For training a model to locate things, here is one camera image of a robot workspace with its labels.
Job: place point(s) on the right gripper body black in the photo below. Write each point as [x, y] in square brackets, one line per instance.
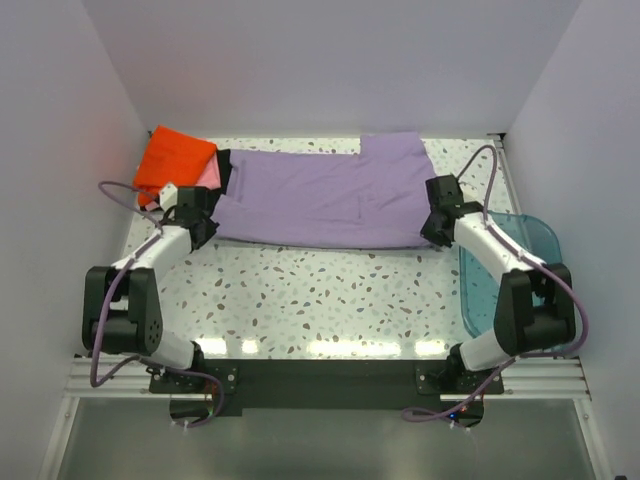
[428, 230]

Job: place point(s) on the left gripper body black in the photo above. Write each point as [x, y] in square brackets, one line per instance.
[209, 227]

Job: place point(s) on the lilac polo shirt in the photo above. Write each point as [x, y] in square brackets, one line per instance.
[373, 199]

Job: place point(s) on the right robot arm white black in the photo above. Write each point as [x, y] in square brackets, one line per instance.
[483, 353]

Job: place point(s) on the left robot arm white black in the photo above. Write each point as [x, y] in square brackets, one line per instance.
[122, 309]

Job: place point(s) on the folded pink t shirt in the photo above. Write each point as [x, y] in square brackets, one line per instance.
[210, 178]

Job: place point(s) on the folded orange t shirt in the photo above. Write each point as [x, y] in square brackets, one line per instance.
[171, 157]

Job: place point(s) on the folded black t shirt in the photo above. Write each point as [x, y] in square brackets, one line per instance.
[225, 170]

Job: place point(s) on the teal plastic basket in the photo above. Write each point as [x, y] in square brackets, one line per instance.
[475, 300]

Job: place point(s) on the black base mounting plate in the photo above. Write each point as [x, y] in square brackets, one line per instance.
[229, 387]

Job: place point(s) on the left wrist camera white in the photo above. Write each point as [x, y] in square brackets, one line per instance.
[168, 196]

